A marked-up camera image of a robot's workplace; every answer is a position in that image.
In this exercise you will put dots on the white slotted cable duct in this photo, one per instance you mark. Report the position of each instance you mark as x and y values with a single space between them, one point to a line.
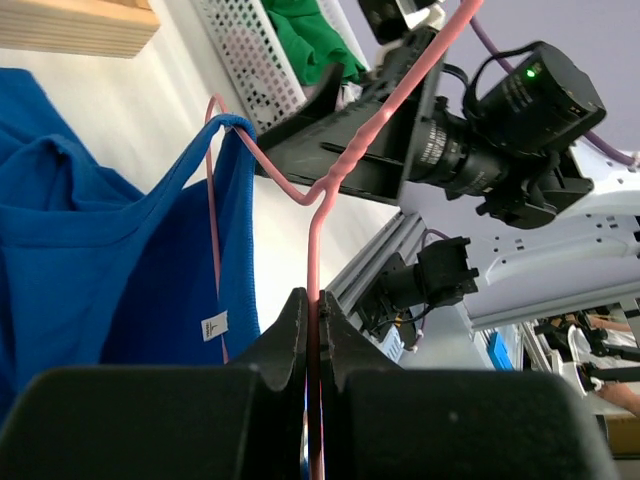
392 346

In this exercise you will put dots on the white perforated plastic basket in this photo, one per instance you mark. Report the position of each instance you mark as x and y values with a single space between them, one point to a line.
244 37

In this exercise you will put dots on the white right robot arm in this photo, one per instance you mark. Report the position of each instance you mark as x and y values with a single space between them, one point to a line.
552 222

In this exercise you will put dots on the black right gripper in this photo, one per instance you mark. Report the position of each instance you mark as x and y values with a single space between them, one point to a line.
421 143

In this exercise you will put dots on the blue tank top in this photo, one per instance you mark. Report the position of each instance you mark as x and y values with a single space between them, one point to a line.
94 271

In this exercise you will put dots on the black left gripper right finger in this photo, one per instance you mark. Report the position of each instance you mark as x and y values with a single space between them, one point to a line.
384 422

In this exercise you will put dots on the wooden clothes rack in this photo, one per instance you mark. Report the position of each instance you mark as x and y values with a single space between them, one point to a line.
117 29

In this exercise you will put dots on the aluminium mounting rail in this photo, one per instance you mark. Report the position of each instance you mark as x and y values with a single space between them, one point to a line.
402 234

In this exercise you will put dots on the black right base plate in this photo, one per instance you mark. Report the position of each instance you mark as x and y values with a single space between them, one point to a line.
395 298

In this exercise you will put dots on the mauve pink tank top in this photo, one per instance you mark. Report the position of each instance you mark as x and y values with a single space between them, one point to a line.
278 82

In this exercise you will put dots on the pink hanger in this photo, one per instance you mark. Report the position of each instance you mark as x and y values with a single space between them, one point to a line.
328 186

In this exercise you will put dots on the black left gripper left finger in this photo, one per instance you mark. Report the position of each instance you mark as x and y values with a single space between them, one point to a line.
240 421

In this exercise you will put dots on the green tank top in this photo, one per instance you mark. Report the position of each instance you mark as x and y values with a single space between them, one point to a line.
309 42

